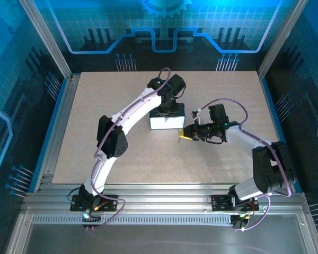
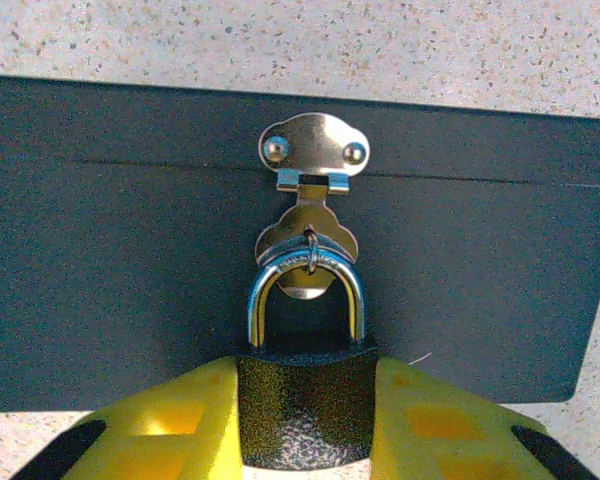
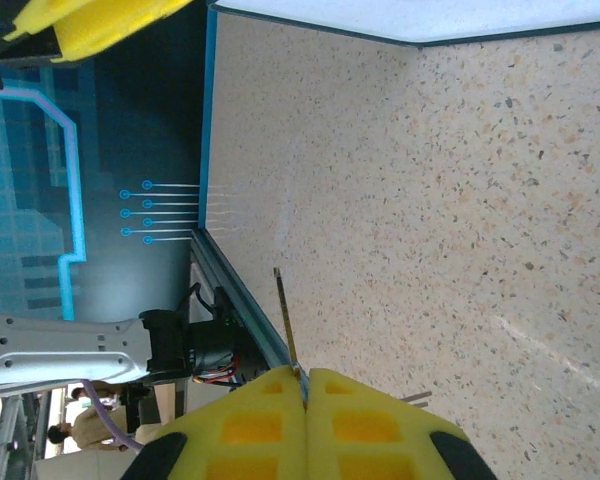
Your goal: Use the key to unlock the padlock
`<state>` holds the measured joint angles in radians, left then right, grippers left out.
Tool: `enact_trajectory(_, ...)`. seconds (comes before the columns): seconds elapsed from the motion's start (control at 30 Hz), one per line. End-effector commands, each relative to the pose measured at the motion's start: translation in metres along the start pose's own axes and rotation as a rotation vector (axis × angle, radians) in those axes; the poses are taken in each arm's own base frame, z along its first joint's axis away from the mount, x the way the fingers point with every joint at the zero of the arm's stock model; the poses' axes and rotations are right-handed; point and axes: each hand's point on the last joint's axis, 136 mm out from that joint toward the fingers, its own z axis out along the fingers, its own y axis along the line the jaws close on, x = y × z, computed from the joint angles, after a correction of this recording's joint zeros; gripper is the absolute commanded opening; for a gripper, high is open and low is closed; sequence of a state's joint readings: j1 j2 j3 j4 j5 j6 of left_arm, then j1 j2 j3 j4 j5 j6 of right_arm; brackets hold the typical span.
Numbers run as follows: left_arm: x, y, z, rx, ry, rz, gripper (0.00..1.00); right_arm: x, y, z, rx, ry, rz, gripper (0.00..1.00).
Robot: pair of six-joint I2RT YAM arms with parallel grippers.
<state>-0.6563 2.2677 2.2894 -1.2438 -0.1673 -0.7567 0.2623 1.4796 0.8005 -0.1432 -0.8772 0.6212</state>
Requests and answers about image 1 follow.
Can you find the dark box with painted lid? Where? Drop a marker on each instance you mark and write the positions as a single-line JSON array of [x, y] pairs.
[[167, 123]]

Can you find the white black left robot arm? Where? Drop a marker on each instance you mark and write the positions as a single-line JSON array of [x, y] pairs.
[[137, 108]]

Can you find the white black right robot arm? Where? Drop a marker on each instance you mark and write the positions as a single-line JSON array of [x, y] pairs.
[[241, 137]]

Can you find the blue table edge strip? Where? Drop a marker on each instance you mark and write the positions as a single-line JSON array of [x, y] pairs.
[[271, 105], [35, 180]]

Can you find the grey metal bench panel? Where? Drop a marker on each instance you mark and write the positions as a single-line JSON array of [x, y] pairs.
[[161, 238]]

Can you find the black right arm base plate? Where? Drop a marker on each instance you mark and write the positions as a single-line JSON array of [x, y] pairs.
[[220, 202]]

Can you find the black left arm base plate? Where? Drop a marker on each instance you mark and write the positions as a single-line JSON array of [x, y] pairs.
[[110, 202]]

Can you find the aluminium table side rail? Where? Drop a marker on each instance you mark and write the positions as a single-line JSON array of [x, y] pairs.
[[66, 119]]

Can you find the aluminium frame post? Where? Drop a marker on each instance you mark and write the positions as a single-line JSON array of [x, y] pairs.
[[281, 39], [46, 39]]

